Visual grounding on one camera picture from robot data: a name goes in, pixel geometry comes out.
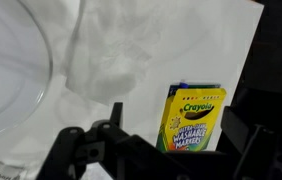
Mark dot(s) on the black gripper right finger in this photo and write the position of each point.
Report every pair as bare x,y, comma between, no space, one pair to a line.
264,153

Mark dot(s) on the clear glass round plate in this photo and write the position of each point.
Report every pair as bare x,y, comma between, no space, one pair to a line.
11,66

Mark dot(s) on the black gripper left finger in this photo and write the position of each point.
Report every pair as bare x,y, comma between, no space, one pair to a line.
97,153

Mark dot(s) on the white printed label card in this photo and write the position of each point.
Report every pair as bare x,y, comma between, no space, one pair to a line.
1,171

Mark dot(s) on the yellow Crayola marker box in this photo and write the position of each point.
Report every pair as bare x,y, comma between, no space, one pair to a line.
191,123

